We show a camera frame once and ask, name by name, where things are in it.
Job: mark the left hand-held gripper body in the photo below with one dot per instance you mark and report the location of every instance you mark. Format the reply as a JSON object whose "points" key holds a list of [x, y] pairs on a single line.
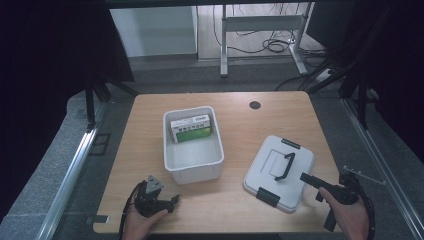
{"points": [[148, 201]]}

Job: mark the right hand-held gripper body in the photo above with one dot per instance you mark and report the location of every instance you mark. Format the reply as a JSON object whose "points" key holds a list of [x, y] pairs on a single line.
{"points": [[343, 194]]}

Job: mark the white plastic storage box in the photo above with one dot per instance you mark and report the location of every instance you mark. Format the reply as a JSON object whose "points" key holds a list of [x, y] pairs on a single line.
{"points": [[193, 156]]}

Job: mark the person's left hand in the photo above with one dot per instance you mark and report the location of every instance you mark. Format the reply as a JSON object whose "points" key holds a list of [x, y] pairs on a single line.
{"points": [[140, 224]]}

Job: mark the person's right hand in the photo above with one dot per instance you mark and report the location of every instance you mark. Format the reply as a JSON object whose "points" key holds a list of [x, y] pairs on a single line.
{"points": [[350, 218]]}

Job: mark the thin grey metal rod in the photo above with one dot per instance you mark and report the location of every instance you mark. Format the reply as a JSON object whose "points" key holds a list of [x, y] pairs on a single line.
{"points": [[365, 176]]}

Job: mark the green and white carton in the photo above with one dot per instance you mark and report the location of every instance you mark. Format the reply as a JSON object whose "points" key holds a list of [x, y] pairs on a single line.
{"points": [[191, 128]]}

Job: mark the dark floor plate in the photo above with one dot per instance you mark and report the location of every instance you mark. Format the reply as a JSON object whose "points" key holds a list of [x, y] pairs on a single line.
{"points": [[100, 144]]}

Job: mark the black round table grommet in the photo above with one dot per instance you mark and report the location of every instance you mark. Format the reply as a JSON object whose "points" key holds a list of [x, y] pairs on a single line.
{"points": [[255, 105]]}

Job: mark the black metal stand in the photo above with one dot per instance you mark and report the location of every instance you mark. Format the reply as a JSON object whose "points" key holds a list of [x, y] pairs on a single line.
{"points": [[361, 96]]}

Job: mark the white power strip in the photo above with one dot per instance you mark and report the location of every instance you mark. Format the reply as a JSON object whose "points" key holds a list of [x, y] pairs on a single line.
{"points": [[324, 75]]}

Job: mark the black tripod stand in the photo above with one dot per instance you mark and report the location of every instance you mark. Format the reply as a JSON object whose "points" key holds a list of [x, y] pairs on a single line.
{"points": [[90, 100]]}

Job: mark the dark curtain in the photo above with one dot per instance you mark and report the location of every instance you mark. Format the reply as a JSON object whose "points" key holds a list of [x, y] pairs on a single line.
{"points": [[400, 66], [43, 66]]}

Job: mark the white cabinet panel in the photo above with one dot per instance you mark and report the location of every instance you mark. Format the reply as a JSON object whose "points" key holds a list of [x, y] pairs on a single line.
{"points": [[153, 31]]}

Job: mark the aluminium floor rail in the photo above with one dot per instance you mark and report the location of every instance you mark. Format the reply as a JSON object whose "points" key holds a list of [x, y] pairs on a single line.
{"points": [[383, 166], [66, 186]]}

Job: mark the white metal desk frame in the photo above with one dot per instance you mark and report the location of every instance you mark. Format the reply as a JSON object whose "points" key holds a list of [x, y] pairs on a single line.
{"points": [[263, 23]]}

